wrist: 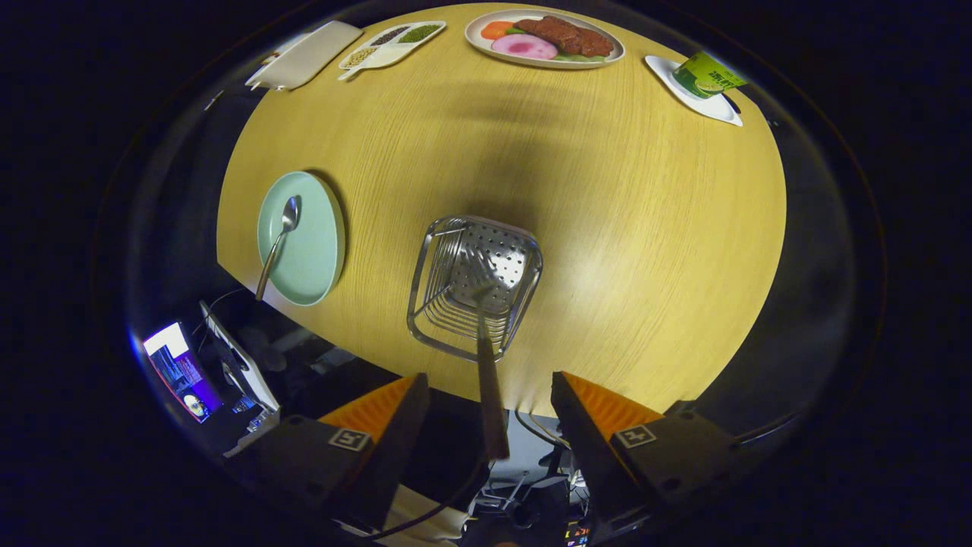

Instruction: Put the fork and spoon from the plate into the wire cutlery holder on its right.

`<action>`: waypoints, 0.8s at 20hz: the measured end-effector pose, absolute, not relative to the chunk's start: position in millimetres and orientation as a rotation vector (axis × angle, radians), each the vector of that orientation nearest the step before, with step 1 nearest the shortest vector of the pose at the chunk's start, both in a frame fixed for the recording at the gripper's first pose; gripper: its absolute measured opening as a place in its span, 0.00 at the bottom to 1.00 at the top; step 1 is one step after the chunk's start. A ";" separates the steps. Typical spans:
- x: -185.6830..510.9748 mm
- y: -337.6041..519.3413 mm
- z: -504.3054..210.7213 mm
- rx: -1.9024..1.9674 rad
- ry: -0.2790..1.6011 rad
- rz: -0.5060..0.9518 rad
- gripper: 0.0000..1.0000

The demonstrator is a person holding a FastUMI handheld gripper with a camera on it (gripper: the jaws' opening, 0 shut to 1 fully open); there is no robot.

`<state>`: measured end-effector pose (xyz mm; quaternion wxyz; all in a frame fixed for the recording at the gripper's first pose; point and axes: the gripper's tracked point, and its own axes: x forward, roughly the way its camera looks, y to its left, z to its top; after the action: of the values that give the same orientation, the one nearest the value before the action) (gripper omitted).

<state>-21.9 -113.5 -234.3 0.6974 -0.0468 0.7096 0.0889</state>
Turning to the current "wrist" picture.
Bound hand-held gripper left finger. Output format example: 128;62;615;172
228;372;431;533

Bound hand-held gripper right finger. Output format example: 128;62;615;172
551;371;753;544

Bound brown handled metal fork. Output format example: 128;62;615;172
456;255;511;461

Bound metal spoon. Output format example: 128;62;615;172
254;195;302;302

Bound white framed dark device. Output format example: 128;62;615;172
199;301;282;457

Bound perforated metal drainer basket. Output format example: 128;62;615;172
406;215;544;362

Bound mint green plate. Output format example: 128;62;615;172
257;171;347;307

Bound white square coaster tray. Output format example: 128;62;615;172
644;55;743;127

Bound green label drink bottle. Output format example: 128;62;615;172
672;50;749;100

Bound white divided condiment dish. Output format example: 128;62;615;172
338;21;447;82

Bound pink round food slice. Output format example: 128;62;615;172
491;33;560;62

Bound white toaster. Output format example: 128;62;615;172
245;20;364;92

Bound brown meat piece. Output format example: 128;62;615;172
515;15;614;58

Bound white round food plate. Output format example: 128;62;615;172
464;8;626;71

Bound black cable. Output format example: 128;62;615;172
363;453;491;542

